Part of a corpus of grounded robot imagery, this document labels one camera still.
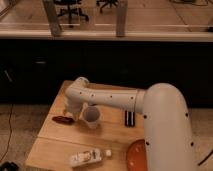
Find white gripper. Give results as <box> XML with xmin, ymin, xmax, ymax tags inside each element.
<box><xmin>64</xmin><ymin>102</ymin><xmax>81</xmax><ymax>118</ymax></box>

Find dark red pepper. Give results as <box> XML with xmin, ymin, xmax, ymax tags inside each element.
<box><xmin>52</xmin><ymin>116</ymin><xmax>75</xmax><ymax>125</ymax></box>

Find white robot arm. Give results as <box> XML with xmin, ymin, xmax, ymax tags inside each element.
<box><xmin>65</xmin><ymin>77</ymin><xmax>198</xmax><ymax>171</ymax></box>

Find black rectangular block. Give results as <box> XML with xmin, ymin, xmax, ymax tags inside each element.
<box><xmin>125</xmin><ymin>111</ymin><xmax>135</xmax><ymax>127</ymax></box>

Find orange plate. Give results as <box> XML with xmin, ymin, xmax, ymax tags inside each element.
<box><xmin>126</xmin><ymin>139</ymin><xmax>148</xmax><ymax>171</ymax></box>

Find black object bottom left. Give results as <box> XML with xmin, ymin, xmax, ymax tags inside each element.
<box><xmin>0</xmin><ymin>162</ymin><xmax>19</xmax><ymax>171</ymax></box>

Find left office chair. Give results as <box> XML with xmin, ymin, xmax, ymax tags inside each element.
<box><xmin>53</xmin><ymin>0</ymin><xmax>89</xmax><ymax>23</ymax></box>

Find office chair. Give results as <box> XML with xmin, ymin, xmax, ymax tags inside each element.
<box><xmin>96</xmin><ymin>0</ymin><xmax>118</xmax><ymax>13</ymax></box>
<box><xmin>53</xmin><ymin>0</ymin><xmax>89</xmax><ymax>23</ymax></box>

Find right office chair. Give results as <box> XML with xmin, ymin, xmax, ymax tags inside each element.
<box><xmin>96</xmin><ymin>0</ymin><xmax>118</xmax><ymax>13</ymax></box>

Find black cable left floor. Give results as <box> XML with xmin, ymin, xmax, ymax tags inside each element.
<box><xmin>0</xmin><ymin>103</ymin><xmax>15</xmax><ymax>163</ymax></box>

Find black cable floor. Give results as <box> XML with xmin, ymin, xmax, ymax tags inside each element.
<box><xmin>0</xmin><ymin>103</ymin><xmax>15</xmax><ymax>163</ymax></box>
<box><xmin>198</xmin><ymin>148</ymin><xmax>213</xmax><ymax>167</ymax></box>

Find left grey metal post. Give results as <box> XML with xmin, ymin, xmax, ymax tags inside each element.
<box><xmin>42</xmin><ymin>0</ymin><xmax>62</xmax><ymax>37</ymax></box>

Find grey metal post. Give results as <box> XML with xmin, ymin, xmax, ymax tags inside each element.
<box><xmin>42</xmin><ymin>0</ymin><xmax>62</xmax><ymax>37</ymax></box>
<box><xmin>116</xmin><ymin>0</ymin><xmax>128</xmax><ymax>37</ymax></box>

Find right grey metal post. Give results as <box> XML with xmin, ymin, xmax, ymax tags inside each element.
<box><xmin>116</xmin><ymin>0</ymin><xmax>128</xmax><ymax>37</ymax></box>

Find black cable right floor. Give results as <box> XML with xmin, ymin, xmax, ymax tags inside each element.
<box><xmin>198</xmin><ymin>148</ymin><xmax>213</xmax><ymax>167</ymax></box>

